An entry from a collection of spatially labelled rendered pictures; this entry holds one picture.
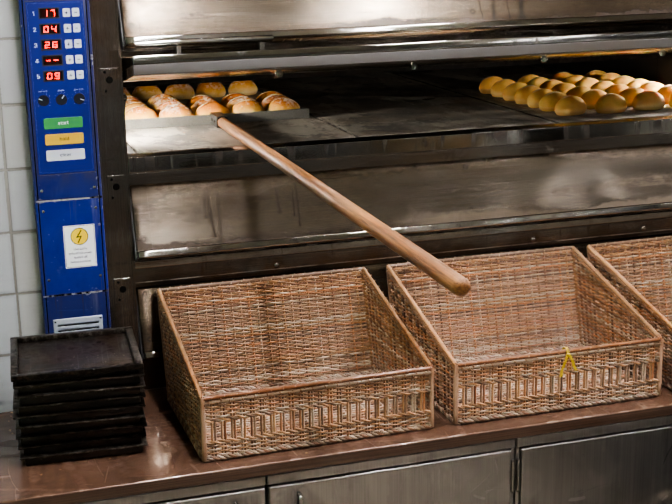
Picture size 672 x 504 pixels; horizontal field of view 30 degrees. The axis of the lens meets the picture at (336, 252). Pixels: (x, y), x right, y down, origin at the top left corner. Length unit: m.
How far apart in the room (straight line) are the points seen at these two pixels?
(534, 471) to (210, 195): 1.04
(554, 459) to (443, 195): 0.77
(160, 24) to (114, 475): 1.06
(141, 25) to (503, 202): 1.07
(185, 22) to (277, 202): 0.51
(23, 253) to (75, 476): 0.61
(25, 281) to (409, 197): 1.00
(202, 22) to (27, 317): 0.83
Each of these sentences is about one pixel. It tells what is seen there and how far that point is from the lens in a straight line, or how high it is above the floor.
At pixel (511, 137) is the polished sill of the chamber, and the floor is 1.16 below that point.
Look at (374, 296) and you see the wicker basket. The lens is 3.20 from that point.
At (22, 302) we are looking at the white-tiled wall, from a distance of 3.15.
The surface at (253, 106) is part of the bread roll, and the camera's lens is 3.61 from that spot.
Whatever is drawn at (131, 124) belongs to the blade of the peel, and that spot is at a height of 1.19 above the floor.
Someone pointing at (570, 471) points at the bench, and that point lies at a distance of 3.09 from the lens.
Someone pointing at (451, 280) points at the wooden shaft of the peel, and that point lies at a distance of 1.90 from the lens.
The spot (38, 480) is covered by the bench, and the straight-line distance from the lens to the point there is 2.80.
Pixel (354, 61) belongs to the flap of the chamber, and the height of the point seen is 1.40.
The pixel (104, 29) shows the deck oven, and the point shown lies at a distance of 3.06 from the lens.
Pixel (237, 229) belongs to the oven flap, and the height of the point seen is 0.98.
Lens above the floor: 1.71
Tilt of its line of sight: 15 degrees down
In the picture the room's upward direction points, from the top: 1 degrees counter-clockwise
